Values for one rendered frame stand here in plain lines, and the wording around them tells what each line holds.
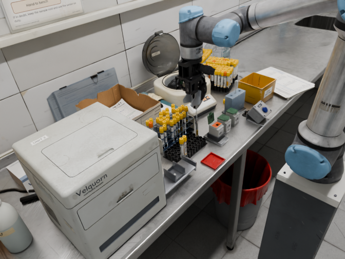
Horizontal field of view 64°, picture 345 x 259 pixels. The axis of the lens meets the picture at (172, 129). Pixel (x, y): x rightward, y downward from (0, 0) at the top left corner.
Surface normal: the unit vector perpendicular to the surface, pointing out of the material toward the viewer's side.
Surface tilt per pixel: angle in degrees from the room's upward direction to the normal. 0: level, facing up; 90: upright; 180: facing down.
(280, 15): 109
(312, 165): 97
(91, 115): 0
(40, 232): 0
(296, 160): 97
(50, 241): 0
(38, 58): 90
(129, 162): 90
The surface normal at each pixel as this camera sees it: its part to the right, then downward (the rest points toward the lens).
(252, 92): -0.72, 0.44
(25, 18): 0.73, 0.40
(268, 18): -0.52, 0.75
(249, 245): -0.07, -0.80
